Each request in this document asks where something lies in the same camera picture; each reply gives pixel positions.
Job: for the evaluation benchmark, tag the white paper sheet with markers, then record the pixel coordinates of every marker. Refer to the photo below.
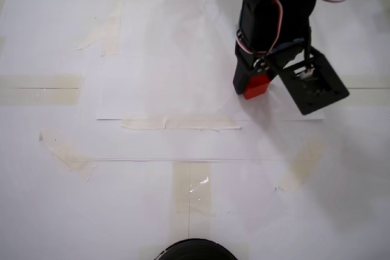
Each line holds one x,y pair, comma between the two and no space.
167,74

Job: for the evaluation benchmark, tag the wide clear tape strip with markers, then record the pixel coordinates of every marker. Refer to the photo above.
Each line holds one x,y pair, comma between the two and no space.
365,95
39,95
182,187

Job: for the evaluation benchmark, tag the beige masking tape strip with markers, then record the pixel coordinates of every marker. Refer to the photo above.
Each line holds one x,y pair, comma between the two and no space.
112,22
70,156
182,121
300,165

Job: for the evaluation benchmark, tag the red cube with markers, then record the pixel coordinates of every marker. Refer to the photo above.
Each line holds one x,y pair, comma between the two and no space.
256,88

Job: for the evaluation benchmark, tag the black round camera stand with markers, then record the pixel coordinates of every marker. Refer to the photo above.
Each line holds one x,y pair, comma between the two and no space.
195,251

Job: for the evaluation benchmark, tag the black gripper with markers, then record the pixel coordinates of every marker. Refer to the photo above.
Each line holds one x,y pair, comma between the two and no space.
241,74

